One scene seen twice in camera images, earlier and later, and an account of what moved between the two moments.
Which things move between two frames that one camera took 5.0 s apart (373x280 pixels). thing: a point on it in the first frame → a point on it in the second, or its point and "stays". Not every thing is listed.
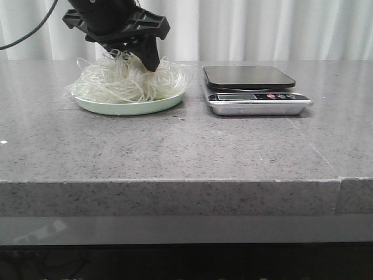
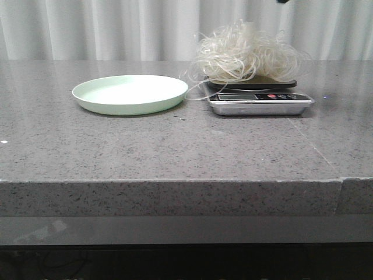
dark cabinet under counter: x=241 y=247 stays
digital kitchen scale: x=252 y=90 stays
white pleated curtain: x=206 y=30 stays
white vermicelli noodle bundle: x=118 y=77 → x=242 y=52
